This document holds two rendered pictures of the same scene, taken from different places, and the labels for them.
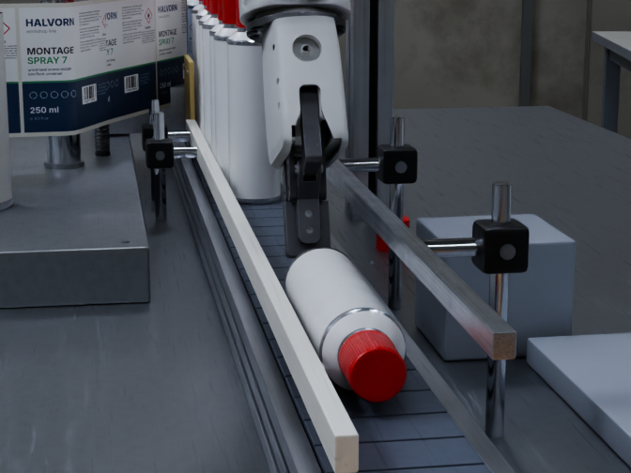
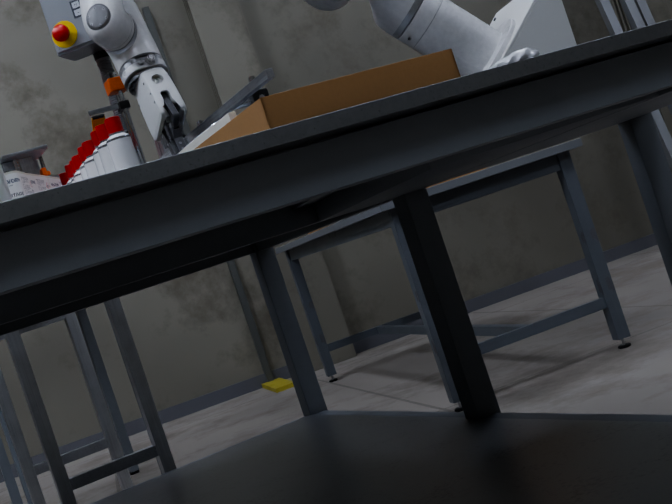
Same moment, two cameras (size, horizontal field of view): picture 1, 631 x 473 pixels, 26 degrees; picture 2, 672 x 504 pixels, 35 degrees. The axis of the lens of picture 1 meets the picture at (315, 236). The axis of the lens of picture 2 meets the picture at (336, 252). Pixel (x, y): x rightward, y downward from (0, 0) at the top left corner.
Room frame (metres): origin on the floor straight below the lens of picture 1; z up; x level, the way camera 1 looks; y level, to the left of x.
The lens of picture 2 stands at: (-0.86, 0.32, 0.69)
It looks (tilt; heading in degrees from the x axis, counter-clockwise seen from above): 0 degrees down; 344
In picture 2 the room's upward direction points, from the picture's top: 19 degrees counter-clockwise
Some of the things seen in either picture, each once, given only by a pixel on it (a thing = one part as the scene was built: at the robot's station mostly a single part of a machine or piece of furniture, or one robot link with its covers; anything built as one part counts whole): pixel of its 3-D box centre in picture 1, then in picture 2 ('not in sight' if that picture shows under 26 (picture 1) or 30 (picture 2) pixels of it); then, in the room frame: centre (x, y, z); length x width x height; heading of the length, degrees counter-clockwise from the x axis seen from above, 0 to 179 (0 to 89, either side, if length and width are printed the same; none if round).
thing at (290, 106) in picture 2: not in sight; (315, 119); (0.45, -0.08, 0.85); 0.30 x 0.26 x 0.04; 9
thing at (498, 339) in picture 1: (320, 158); (172, 152); (1.15, 0.00, 0.95); 1.07 x 0.01 x 0.01; 9
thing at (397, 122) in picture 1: (371, 215); not in sight; (1.12, -0.05, 0.91); 0.07 x 0.03 x 0.17; 99
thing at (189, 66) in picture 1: (189, 93); not in sight; (1.73, 0.16, 0.94); 0.10 x 0.01 x 0.09; 9
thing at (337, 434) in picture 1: (235, 218); (144, 188); (1.14, 0.07, 0.90); 1.07 x 0.01 x 0.02; 9
